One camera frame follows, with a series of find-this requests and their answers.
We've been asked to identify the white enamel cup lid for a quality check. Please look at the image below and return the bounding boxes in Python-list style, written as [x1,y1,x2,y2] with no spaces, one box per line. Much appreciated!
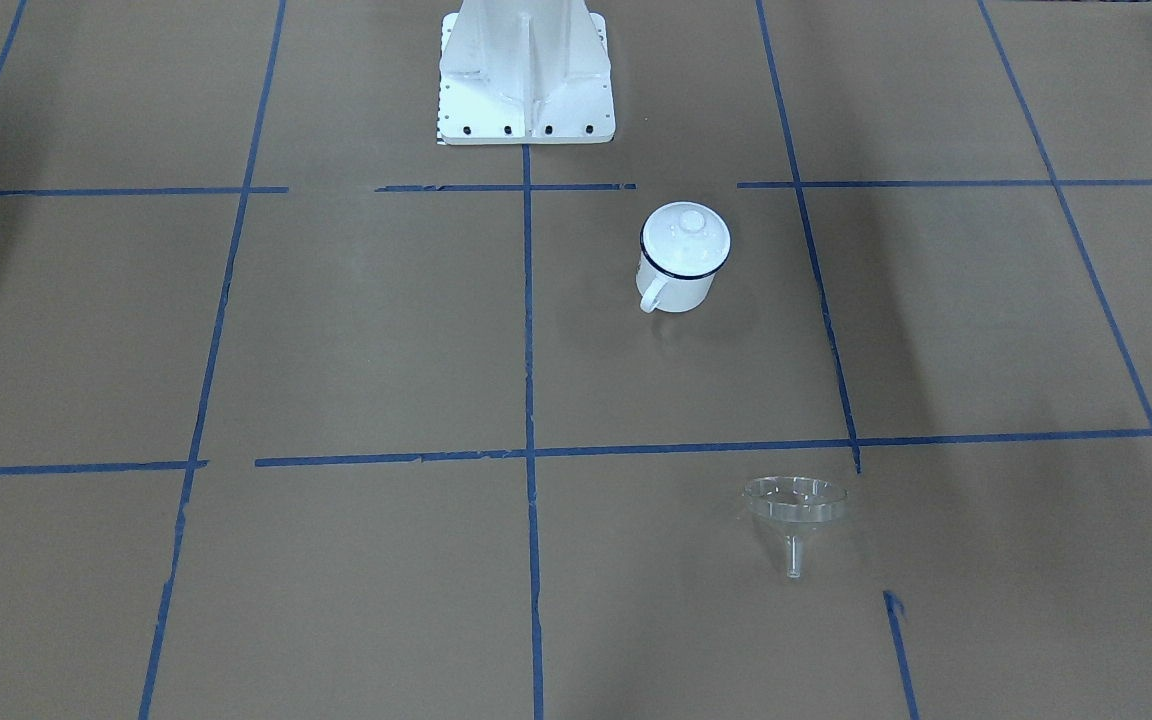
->
[641,200,732,281]

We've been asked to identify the white enamel cup blue rim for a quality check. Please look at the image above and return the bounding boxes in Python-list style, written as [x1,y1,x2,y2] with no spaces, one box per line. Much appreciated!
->
[635,234,717,313]

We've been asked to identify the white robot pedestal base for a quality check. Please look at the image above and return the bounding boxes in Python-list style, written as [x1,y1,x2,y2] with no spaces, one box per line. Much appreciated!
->
[435,1,616,146]

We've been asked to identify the clear glass funnel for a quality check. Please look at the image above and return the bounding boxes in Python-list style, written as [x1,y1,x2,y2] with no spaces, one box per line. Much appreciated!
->
[742,477,849,579]

